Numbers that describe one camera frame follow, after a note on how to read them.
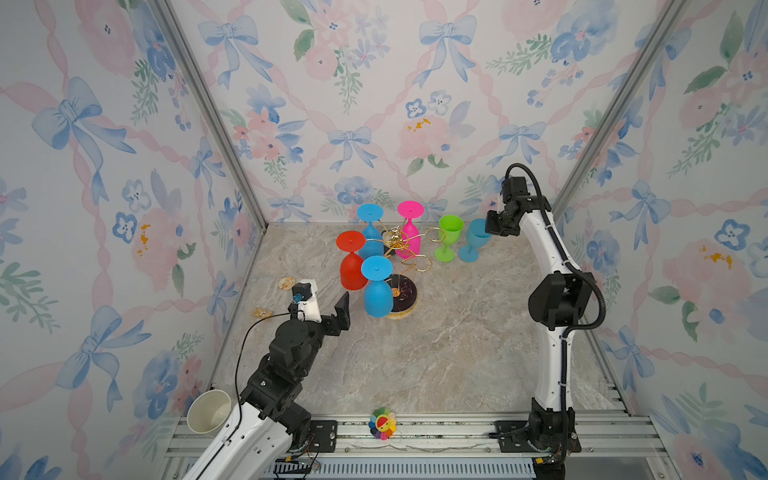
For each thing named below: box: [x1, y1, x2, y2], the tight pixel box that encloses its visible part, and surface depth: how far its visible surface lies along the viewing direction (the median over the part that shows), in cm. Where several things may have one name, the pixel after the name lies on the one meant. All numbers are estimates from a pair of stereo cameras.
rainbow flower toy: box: [368, 407, 397, 441], surface depth 77 cm
